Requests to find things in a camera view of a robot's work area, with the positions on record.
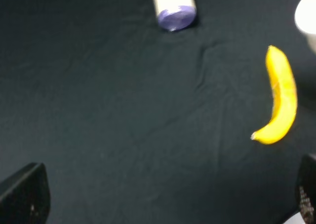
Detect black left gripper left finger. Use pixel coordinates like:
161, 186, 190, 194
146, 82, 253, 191
0, 163, 51, 224

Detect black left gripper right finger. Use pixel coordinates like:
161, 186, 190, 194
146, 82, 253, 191
295, 154, 316, 224

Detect white plastic bottle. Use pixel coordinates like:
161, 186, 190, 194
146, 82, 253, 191
294, 0, 316, 53

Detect yellow banana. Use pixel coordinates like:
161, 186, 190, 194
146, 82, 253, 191
250, 45, 298, 144

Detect black tablecloth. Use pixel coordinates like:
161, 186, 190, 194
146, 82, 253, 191
0, 0, 316, 224

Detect purple white bag roll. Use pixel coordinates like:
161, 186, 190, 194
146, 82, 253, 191
153, 0, 197, 32

